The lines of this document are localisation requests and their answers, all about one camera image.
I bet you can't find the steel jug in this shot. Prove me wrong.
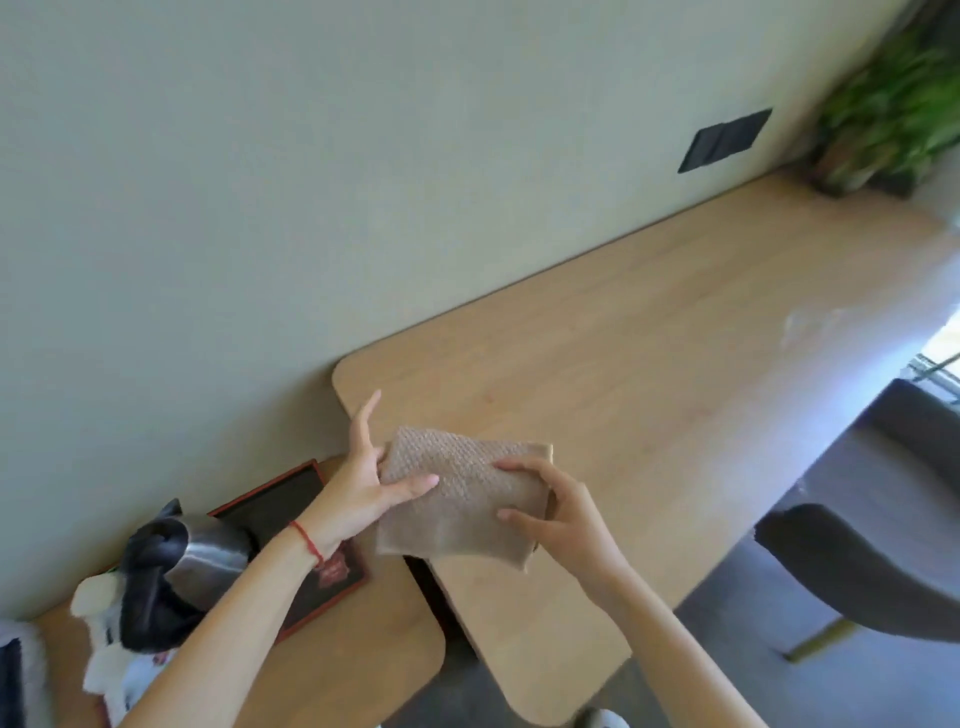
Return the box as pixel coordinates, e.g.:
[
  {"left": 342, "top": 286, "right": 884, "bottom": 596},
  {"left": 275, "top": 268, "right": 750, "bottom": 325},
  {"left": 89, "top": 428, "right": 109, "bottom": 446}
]
[{"left": 162, "top": 513, "right": 257, "bottom": 603}]

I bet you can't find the person's right hand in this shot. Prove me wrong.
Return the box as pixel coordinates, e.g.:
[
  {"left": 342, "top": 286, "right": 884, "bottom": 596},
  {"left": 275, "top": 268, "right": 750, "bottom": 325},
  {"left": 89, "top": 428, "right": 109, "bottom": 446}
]
[{"left": 494, "top": 458, "right": 631, "bottom": 595}]

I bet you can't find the person's right forearm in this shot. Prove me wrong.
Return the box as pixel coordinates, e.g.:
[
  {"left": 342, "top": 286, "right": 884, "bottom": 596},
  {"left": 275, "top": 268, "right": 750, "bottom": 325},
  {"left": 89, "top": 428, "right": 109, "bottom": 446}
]
[{"left": 576, "top": 553, "right": 768, "bottom": 728}]

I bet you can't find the person's left forearm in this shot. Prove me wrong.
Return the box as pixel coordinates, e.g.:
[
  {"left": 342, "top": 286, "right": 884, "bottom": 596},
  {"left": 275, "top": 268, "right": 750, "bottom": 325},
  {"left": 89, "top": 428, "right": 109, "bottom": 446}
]
[{"left": 118, "top": 520, "right": 348, "bottom": 728}]

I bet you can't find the grey upholstered chair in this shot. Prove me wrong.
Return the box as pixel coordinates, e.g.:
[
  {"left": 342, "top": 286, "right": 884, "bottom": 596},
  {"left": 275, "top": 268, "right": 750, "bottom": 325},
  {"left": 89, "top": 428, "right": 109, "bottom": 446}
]
[{"left": 753, "top": 378, "right": 960, "bottom": 664}]

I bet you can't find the brown textured cloth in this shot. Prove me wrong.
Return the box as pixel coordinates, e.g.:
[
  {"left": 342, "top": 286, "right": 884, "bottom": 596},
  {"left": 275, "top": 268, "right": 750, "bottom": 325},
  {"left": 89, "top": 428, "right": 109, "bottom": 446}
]
[{"left": 374, "top": 426, "right": 555, "bottom": 573}]

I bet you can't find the green potted plant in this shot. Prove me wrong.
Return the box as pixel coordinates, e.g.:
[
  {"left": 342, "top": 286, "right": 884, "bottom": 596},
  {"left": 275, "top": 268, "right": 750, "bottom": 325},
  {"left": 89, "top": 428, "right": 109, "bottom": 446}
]
[{"left": 804, "top": 0, "right": 960, "bottom": 201}]

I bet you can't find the red string bracelet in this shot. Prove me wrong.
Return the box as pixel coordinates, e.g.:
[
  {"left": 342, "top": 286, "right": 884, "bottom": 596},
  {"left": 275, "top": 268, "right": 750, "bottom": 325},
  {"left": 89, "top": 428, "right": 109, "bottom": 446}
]
[{"left": 288, "top": 520, "right": 326, "bottom": 568}]

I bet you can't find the person's left hand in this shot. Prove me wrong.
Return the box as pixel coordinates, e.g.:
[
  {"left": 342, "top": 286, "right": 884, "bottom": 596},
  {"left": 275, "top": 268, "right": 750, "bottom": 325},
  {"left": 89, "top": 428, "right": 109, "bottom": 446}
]
[{"left": 298, "top": 389, "right": 441, "bottom": 558}]

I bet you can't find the black tray with red frame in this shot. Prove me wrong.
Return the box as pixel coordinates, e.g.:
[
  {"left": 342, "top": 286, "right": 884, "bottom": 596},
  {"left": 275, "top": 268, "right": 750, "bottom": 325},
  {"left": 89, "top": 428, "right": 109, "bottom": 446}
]
[{"left": 206, "top": 459, "right": 371, "bottom": 645}]

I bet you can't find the black wall socket panel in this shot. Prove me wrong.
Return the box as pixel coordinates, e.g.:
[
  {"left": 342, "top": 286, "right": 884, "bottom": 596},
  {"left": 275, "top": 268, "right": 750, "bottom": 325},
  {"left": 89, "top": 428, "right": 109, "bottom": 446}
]
[{"left": 677, "top": 108, "right": 774, "bottom": 175}]

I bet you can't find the black and white plush toy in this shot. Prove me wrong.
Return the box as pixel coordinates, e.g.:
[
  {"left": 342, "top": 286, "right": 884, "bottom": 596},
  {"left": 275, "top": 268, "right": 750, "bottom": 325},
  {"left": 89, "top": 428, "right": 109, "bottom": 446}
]
[{"left": 70, "top": 498, "right": 261, "bottom": 723}]

